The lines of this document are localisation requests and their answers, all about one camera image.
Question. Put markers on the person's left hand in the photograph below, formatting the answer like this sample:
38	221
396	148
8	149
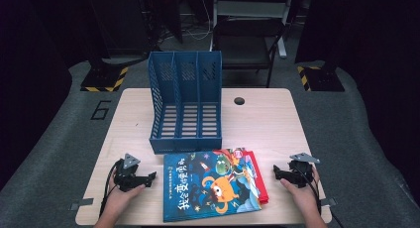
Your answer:
119	201

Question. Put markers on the black round table grommet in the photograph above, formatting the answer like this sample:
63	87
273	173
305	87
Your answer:
239	100

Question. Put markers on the black base with yellow stripes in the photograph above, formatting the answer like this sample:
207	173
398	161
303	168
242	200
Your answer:
325	81
102	79

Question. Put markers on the dark curtain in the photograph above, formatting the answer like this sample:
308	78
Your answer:
379	72
26	72

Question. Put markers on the blue cartoon picture book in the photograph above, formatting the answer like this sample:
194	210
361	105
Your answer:
211	188

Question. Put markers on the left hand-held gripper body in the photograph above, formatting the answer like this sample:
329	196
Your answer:
127	178

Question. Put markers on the red picture book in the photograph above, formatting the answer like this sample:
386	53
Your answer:
261	185

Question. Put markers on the black metal chair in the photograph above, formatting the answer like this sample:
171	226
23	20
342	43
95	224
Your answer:
251	8

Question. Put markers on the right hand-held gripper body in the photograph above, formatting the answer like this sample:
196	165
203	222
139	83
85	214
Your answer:
300	175

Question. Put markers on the black folding chair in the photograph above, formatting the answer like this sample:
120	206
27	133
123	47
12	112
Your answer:
247	33

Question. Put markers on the person's right hand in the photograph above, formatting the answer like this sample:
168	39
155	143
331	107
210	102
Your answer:
305	200

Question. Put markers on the grey metal table clip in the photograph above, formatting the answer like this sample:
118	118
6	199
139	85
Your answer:
82	203
330	202

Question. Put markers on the blue plastic file rack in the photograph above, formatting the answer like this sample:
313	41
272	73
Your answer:
186	142

